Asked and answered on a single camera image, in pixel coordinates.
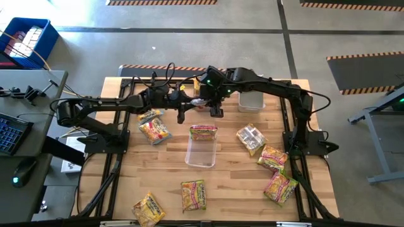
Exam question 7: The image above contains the aluminium bracket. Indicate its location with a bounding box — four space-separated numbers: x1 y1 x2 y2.
276 221 313 227
100 220 140 227

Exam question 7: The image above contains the lime chili shrimp ramen pack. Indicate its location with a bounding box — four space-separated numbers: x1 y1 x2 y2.
180 179 208 212
263 172 299 207
189 124 218 141
256 156 285 174
260 144 289 165

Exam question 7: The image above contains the white plastic bin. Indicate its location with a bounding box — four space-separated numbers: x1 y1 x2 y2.
237 91 266 114

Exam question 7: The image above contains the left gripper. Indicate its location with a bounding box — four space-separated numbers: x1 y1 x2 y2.
170 90 201 124

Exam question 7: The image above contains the grey side desk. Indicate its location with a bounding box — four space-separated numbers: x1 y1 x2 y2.
0 69 69 221

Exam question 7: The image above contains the black computer mouse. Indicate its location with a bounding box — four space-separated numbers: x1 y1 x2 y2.
11 158 38 189

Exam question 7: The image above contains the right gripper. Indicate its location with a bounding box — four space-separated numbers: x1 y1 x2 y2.
200 66 225 118

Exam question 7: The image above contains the stack of ramen packs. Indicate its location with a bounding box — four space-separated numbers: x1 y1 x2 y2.
8 26 44 58

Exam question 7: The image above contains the black support beam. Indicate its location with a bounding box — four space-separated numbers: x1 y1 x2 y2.
42 135 86 167

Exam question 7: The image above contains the black aluminium table frame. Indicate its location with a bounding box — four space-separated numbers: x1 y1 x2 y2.
71 77 340 227

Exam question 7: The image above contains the yellow ramen pack silver back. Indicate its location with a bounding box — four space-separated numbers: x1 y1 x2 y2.
235 123 268 157

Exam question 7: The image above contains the white booklet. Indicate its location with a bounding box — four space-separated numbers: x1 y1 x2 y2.
60 136 86 173

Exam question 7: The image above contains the clear plastic bin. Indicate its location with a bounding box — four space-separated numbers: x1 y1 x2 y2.
184 125 219 168

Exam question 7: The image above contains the blue plastic crate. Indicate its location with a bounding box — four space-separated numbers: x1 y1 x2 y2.
0 17 60 69

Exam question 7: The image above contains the black desk mount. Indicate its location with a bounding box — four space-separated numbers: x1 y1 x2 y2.
0 86 20 98

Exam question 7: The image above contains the grey metal table stand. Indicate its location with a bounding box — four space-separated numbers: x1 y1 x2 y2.
347 83 404 185

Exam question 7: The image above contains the backlit keyboard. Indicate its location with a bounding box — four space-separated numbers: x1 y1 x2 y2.
0 112 34 156

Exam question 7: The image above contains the black desk clamp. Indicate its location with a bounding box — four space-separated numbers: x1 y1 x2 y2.
23 79 59 107

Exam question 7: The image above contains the hazard-striped floor mat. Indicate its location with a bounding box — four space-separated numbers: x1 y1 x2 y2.
326 51 404 95
299 0 404 13
118 64 228 79

